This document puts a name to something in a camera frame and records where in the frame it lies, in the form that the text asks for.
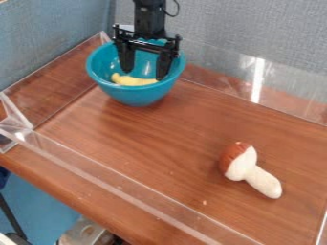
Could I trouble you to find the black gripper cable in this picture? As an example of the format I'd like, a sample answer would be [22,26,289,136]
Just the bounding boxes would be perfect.
[162,0,181,18]

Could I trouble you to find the grey metal bracket under table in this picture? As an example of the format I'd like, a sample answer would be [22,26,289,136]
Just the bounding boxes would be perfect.
[55,216,113,245]

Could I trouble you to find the clear acrylic tray walls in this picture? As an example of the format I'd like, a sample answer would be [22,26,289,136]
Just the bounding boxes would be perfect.
[0,33,327,245]

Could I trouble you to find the yellow toy banana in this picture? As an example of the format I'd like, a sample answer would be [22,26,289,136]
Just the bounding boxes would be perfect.
[110,73,158,86]

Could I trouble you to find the blue plastic bowl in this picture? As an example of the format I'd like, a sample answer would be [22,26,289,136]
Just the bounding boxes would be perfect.
[85,41,186,107]

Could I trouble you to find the brown white toy mushroom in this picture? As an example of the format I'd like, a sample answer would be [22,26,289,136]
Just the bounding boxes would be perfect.
[218,142,282,199]

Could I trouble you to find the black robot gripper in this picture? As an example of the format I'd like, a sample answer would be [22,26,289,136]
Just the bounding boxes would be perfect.
[111,0,181,80]

